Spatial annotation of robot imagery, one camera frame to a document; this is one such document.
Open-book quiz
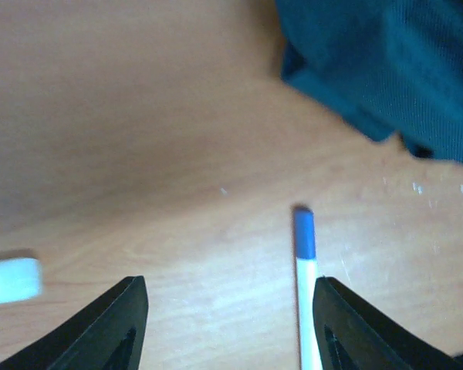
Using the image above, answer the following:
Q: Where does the navy blue student backpack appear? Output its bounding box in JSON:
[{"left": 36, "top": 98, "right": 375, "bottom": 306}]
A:
[{"left": 275, "top": 1, "right": 463, "bottom": 164}]

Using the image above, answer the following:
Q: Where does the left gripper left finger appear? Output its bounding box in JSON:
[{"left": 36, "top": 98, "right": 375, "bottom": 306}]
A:
[{"left": 0, "top": 276, "right": 149, "bottom": 369}]

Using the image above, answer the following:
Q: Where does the yellow highlighter clear cap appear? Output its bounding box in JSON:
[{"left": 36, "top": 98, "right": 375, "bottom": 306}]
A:
[{"left": 0, "top": 257, "right": 42, "bottom": 304}]

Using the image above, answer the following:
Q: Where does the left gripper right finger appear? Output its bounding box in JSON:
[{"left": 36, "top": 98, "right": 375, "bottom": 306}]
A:
[{"left": 313, "top": 277, "right": 463, "bottom": 370}]

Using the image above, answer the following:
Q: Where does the blue purple marker pen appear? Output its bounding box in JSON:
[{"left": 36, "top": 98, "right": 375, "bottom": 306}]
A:
[{"left": 292, "top": 206, "right": 323, "bottom": 370}]

